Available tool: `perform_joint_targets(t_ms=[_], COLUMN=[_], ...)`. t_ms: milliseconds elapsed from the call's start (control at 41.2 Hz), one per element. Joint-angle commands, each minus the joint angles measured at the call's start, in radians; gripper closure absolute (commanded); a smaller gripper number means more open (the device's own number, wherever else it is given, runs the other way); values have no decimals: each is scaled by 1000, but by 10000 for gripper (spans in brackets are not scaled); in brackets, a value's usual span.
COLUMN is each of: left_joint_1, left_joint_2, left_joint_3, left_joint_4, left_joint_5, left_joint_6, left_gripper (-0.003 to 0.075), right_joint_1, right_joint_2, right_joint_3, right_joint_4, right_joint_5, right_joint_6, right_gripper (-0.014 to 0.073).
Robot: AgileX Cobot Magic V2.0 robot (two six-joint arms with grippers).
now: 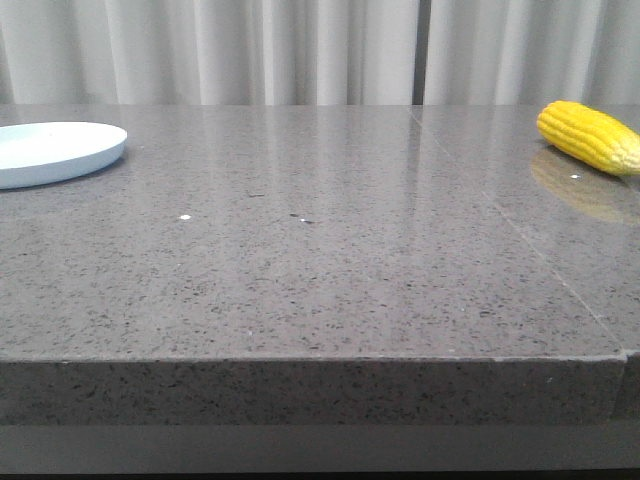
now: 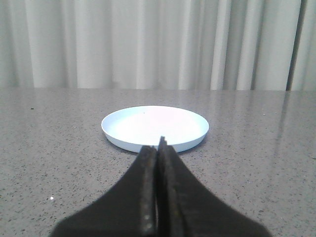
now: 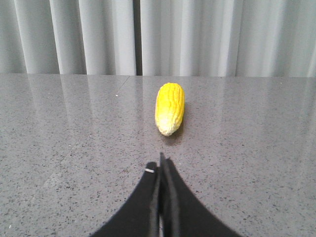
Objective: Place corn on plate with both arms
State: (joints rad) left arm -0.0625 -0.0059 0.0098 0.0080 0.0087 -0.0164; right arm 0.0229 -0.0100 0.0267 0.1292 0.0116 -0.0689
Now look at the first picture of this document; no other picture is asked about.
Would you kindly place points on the yellow corn cob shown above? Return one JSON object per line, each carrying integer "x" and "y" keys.
{"x": 590, "y": 136}

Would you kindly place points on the light blue round plate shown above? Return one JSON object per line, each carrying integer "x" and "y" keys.
{"x": 48, "y": 152}

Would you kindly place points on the white pleated curtain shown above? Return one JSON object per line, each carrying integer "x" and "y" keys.
{"x": 532, "y": 52}
{"x": 210, "y": 52}

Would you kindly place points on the white pleated curtain right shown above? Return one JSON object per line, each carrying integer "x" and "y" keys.
{"x": 532, "y": 52}

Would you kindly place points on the white pleated curtain left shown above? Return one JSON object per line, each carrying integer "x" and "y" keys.
{"x": 210, "y": 52}

